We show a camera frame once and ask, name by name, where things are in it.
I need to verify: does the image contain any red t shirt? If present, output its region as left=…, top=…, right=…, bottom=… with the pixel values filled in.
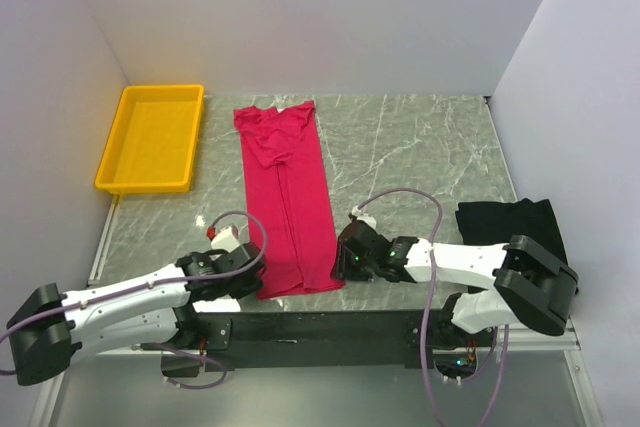
left=233, top=100, right=345, bottom=299

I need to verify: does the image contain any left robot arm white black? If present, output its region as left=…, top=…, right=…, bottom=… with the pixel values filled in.
left=1, top=242, right=265, bottom=386

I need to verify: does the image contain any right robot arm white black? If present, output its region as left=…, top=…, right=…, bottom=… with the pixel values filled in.
left=331, top=219, right=579, bottom=350

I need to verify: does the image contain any folded black t shirt stack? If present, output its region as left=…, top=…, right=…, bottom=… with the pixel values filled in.
left=455, top=198, right=569, bottom=265

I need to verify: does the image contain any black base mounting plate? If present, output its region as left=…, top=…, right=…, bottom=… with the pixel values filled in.
left=139, top=310, right=496, bottom=379

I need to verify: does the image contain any yellow plastic tray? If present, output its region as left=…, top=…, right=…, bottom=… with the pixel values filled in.
left=94, top=84, right=205, bottom=195

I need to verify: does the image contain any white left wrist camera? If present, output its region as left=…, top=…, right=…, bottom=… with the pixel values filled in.
left=206, top=224, right=241, bottom=252

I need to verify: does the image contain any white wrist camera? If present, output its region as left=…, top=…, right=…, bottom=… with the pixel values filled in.
left=348, top=205, right=377, bottom=229
left=206, top=224, right=241, bottom=252

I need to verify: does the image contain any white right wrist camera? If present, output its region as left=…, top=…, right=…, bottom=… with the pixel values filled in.
left=348, top=205, right=377, bottom=229

